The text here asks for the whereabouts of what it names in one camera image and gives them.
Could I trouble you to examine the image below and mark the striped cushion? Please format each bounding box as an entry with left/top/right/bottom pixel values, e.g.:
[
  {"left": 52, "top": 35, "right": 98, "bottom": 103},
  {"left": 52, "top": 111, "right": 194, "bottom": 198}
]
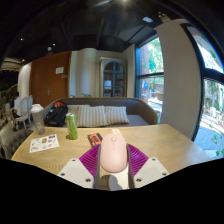
[
  {"left": 66, "top": 104, "right": 83, "bottom": 127},
  {"left": 104, "top": 105, "right": 130, "bottom": 126},
  {"left": 77, "top": 105, "right": 109, "bottom": 128}
]

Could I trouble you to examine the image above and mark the brown wooden door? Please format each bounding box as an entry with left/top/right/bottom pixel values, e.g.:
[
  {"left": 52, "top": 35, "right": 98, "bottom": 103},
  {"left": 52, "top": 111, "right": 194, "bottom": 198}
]
[{"left": 29, "top": 50, "right": 72, "bottom": 108}]

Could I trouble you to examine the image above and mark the green drink can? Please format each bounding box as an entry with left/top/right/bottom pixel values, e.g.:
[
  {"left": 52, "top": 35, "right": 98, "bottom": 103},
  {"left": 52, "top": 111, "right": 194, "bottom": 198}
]
[{"left": 64, "top": 112, "right": 79, "bottom": 141}]

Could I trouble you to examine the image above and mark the grey curved sofa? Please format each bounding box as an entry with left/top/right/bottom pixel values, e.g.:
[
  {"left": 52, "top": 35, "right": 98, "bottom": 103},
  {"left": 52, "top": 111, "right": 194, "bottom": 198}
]
[{"left": 42, "top": 97, "right": 159, "bottom": 128}]

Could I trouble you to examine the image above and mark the large dark-framed window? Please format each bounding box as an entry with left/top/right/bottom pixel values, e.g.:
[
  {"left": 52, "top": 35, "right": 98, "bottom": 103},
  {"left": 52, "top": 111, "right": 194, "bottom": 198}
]
[{"left": 181, "top": 23, "right": 224, "bottom": 161}]

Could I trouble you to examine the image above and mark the white chair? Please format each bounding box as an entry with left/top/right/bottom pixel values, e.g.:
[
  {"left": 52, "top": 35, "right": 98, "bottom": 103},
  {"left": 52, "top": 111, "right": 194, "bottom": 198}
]
[{"left": 13, "top": 95, "right": 34, "bottom": 129}]

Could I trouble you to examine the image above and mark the white sticker sheet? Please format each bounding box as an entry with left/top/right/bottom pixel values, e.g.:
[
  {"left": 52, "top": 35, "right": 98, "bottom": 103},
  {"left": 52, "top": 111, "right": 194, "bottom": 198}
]
[{"left": 28, "top": 133, "right": 60, "bottom": 154}]

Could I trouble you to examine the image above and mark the black box with red print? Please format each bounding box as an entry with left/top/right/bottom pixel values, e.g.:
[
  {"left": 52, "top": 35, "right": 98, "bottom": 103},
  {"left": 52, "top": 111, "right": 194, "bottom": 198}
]
[{"left": 87, "top": 132, "right": 104, "bottom": 148}]

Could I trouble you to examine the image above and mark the arched glass-door cabinet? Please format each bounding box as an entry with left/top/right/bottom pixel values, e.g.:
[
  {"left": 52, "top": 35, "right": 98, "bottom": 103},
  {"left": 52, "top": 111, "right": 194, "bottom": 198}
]
[{"left": 99, "top": 58, "right": 129, "bottom": 98}]

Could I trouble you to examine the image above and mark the black backpack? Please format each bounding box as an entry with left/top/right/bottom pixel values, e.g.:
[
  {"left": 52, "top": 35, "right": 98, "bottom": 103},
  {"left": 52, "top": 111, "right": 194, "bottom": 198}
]
[{"left": 44, "top": 100, "right": 69, "bottom": 128}]

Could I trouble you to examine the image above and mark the pink computer mouse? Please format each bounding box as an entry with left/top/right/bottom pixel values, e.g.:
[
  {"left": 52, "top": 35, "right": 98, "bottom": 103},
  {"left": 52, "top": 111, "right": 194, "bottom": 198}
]
[{"left": 99, "top": 133, "right": 129, "bottom": 174}]

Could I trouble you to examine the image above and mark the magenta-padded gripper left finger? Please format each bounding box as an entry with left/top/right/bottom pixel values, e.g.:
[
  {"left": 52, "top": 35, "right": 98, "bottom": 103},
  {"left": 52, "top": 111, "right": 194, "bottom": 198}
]
[{"left": 57, "top": 143, "right": 101, "bottom": 190}]

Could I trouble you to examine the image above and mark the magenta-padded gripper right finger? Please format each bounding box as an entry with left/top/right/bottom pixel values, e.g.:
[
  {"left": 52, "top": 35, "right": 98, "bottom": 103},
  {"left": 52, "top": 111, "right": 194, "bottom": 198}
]
[{"left": 126, "top": 143, "right": 170, "bottom": 190}]

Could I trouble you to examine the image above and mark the clear shaker bottle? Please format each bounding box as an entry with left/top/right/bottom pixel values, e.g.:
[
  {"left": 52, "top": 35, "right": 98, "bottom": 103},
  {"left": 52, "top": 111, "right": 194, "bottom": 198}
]
[{"left": 30, "top": 103, "right": 46, "bottom": 136}]

